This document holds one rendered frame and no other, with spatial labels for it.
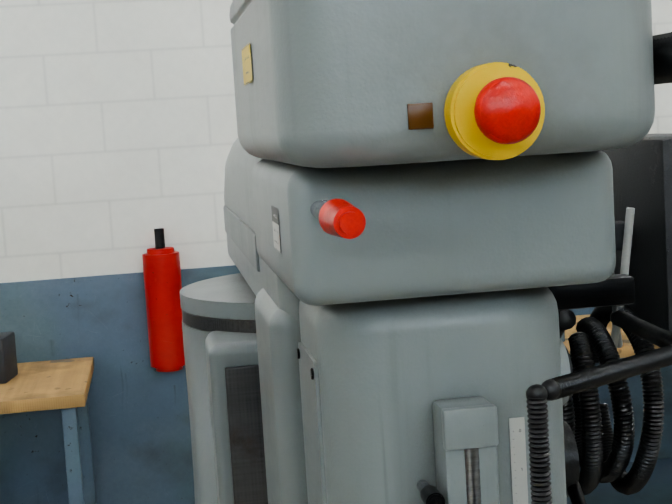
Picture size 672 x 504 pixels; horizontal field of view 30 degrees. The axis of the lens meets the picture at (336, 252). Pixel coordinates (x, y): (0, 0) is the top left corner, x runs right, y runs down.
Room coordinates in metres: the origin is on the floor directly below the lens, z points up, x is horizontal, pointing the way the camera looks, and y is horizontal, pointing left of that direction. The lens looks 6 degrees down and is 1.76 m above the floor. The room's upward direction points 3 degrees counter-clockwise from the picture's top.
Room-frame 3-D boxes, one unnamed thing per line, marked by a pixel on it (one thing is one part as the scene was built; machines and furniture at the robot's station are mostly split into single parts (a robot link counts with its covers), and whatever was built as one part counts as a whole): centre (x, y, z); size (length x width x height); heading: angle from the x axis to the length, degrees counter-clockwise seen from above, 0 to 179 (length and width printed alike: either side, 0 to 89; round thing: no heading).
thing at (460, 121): (0.78, -0.10, 1.76); 0.06 x 0.02 x 0.06; 98
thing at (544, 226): (1.05, -0.07, 1.68); 0.34 x 0.24 x 0.10; 8
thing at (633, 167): (1.36, -0.36, 1.62); 0.20 x 0.09 x 0.21; 8
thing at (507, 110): (0.76, -0.11, 1.76); 0.04 x 0.03 x 0.04; 98
